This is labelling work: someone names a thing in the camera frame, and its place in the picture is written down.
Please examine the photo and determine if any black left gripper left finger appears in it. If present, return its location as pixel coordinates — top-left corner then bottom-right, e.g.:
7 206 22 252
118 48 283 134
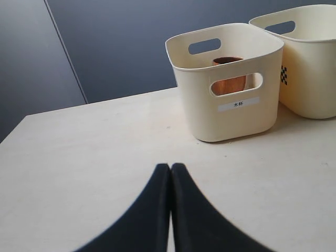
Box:
76 163 171 251

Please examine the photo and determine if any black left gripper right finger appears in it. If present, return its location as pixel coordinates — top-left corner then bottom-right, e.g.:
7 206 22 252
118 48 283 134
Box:
171 163 269 251

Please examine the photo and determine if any brown wooden cup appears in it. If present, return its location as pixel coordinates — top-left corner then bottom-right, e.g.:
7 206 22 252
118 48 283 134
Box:
212 57 246 96

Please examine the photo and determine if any cream left storage bin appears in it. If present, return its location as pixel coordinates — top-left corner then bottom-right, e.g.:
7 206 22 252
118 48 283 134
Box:
165 23 284 142

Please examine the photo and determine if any cream storage bin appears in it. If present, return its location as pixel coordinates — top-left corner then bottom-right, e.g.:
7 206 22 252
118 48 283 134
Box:
249 4 335 119
165 23 284 142

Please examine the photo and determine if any cream middle storage bin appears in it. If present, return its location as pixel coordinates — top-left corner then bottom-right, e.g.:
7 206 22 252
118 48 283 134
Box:
249 4 335 119

